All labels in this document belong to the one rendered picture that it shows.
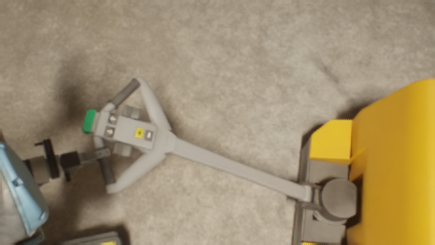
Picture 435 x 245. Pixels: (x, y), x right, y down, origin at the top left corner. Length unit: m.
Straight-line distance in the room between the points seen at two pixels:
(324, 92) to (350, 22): 0.51
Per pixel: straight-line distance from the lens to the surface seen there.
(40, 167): 1.45
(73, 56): 2.82
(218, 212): 2.37
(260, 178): 1.81
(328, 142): 2.17
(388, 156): 1.82
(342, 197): 2.02
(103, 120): 1.52
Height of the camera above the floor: 2.35
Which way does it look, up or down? 70 degrees down
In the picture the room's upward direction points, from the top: straight up
